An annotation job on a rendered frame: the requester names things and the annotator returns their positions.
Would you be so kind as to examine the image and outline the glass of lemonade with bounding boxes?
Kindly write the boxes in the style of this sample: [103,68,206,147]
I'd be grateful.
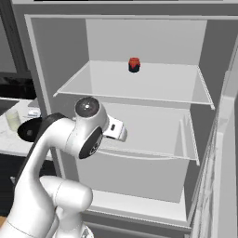
[5,109,22,132]

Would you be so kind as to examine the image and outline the red and black jar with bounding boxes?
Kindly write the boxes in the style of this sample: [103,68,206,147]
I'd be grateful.
[127,57,141,73]

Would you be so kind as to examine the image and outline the grey fridge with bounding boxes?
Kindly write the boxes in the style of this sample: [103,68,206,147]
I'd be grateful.
[9,0,238,238]

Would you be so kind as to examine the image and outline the dark base cupboards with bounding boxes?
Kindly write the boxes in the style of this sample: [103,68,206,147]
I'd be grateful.
[0,152,58,218]

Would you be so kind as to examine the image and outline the grey fridge door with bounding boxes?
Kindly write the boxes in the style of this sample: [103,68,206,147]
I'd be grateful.
[188,70,238,238]

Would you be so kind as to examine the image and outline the clear fridge drawer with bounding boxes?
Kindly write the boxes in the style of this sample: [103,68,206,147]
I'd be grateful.
[98,101,201,166]

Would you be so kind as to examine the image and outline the glass fridge shelf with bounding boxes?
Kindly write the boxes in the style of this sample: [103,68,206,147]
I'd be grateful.
[52,59,216,111]

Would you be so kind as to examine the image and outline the white ice bowl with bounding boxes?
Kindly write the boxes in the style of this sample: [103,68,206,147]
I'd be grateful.
[27,107,42,119]

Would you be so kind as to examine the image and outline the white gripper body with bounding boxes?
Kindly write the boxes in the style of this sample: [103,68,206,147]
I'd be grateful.
[103,122,128,143]

